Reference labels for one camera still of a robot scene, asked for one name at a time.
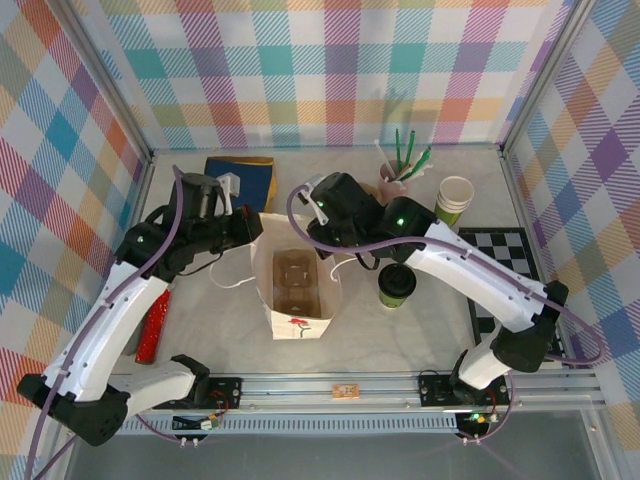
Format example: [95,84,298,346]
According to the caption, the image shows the blue napkin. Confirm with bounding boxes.
[207,158,275,211]

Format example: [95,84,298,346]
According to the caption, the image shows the brown pulp cup carrier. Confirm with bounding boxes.
[272,249,319,314]

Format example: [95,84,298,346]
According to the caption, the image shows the white flower-print paper bag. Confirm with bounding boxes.
[209,212,359,342]

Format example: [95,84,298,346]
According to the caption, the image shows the pink metal bucket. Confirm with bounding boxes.
[377,162,414,201]

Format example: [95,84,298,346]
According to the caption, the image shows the white paper-wrapped straw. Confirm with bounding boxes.
[374,139,397,176]

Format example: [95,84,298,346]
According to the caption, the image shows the green white wrapped straw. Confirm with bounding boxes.
[399,159,432,183]
[399,144,434,179]

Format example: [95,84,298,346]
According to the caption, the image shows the cardboard napkin box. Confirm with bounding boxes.
[204,156,278,214]

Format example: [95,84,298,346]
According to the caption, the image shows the black white chessboard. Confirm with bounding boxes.
[457,227,569,362]

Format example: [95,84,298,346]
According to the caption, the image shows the small black control board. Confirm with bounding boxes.
[457,410,499,427]
[172,412,224,432]

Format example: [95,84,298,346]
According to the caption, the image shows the aluminium frame post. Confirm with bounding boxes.
[57,0,156,161]
[498,0,599,159]

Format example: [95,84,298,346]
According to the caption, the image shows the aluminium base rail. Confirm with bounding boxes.
[97,372,609,416]

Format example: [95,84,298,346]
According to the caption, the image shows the grey slotted cable duct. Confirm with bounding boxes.
[119,417,464,437]

